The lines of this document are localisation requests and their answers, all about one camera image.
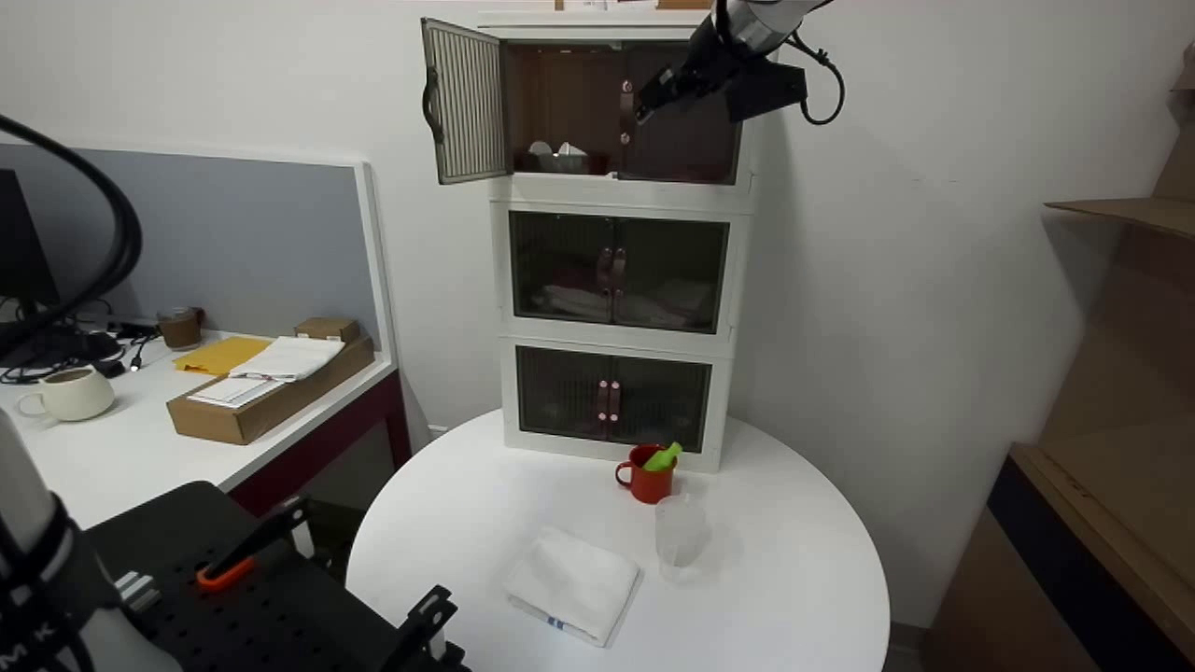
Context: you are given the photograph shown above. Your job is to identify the smoked translucent cabinet door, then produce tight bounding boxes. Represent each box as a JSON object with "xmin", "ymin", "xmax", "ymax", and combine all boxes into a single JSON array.
[
  {"xmin": 616, "ymin": 46, "xmax": 747, "ymax": 191},
  {"xmin": 605, "ymin": 214, "xmax": 733, "ymax": 336},
  {"xmin": 513, "ymin": 341, "xmax": 611, "ymax": 448},
  {"xmin": 507, "ymin": 206, "xmax": 616, "ymax": 328},
  {"xmin": 603, "ymin": 347, "xmax": 715, "ymax": 457},
  {"xmin": 417, "ymin": 11, "xmax": 516, "ymax": 191}
]

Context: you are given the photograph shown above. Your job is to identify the red mug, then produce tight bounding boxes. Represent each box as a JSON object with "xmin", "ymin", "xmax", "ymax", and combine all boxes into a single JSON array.
[{"xmin": 611, "ymin": 441, "xmax": 679, "ymax": 508}]

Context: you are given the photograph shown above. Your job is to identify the black and red clamp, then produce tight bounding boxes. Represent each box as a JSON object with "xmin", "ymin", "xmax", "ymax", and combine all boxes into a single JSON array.
[{"xmin": 84, "ymin": 477, "xmax": 477, "ymax": 672}]

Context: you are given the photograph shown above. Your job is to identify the small brown object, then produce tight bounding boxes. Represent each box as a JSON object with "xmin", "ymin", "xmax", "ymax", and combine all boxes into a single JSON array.
[{"xmin": 158, "ymin": 303, "xmax": 209, "ymax": 351}]

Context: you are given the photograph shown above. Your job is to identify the open flat cardboard box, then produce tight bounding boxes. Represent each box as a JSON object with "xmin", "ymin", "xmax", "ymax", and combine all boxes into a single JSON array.
[{"xmin": 166, "ymin": 325, "xmax": 379, "ymax": 448}]

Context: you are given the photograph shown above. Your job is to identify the black desk cables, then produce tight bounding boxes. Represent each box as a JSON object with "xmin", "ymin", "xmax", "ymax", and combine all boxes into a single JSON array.
[{"xmin": 69, "ymin": 300, "xmax": 168, "ymax": 381}]

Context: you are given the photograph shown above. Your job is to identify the white folded cloth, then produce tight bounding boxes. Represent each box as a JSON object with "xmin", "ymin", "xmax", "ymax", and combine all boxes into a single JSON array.
[{"xmin": 503, "ymin": 527, "xmax": 646, "ymax": 650}]

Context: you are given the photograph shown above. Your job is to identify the white desk with maroon side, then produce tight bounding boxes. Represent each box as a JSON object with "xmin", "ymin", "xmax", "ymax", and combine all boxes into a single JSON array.
[{"xmin": 0, "ymin": 334, "xmax": 417, "ymax": 538}]

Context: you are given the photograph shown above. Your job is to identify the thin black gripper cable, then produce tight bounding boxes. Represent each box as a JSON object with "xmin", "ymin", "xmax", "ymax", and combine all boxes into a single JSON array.
[{"xmin": 779, "ymin": 25, "xmax": 852, "ymax": 131}]

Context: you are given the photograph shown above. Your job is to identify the small green plastic item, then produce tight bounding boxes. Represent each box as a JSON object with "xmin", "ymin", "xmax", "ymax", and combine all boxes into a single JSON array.
[{"xmin": 640, "ymin": 436, "xmax": 689, "ymax": 477}]

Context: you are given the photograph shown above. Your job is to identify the yellow envelope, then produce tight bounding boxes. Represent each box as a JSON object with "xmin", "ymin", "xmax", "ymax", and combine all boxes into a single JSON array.
[{"xmin": 173, "ymin": 334, "xmax": 278, "ymax": 381}]

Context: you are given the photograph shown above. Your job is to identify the white crumpled item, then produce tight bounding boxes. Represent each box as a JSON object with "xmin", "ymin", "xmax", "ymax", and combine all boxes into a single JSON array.
[{"xmin": 521, "ymin": 133, "xmax": 594, "ymax": 175}]

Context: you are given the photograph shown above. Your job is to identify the white three-tier storage cabinet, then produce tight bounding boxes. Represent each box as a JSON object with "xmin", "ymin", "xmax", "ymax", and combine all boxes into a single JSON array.
[{"xmin": 482, "ymin": 9, "xmax": 783, "ymax": 477}]

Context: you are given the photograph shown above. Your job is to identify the black clamp with orange handle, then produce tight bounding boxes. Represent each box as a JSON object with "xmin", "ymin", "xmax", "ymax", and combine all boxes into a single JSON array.
[
  {"xmin": 381, "ymin": 581, "xmax": 473, "ymax": 672},
  {"xmin": 194, "ymin": 493, "xmax": 323, "ymax": 600}
]

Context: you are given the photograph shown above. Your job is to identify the large cardboard box with flap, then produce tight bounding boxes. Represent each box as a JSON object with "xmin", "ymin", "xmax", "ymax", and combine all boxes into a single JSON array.
[{"xmin": 1030, "ymin": 50, "xmax": 1195, "ymax": 527}]

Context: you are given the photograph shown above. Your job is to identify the clear plastic cup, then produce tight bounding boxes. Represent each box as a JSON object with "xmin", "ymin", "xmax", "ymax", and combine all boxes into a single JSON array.
[{"xmin": 653, "ymin": 477, "xmax": 715, "ymax": 574}]

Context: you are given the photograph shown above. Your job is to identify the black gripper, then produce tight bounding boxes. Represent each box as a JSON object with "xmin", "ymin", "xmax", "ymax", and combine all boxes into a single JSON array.
[{"xmin": 630, "ymin": 16, "xmax": 813, "ymax": 128}]

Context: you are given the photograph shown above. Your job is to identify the cardboard box with black band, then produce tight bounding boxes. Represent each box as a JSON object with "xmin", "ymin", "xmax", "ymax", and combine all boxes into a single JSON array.
[{"xmin": 923, "ymin": 441, "xmax": 1195, "ymax": 672}]

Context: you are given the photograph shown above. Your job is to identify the grey divider panel white frame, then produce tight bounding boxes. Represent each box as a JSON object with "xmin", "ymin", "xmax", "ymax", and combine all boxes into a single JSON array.
[{"xmin": 0, "ymin": 120, "xmax": 405, "ymax": 374}]

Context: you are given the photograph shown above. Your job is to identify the white paper sheets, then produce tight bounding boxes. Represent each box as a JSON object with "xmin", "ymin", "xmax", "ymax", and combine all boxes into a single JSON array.
[{"xmin": 184, "ymin": 334, "xmax": 350, "ymax": 412}]

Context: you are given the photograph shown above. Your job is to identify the thick black cable bundle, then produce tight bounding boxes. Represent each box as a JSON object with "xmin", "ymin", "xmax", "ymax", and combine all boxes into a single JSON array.
[{"xmin": 0, "ymin": 114, "xmax": 151, "ymax": 366}]

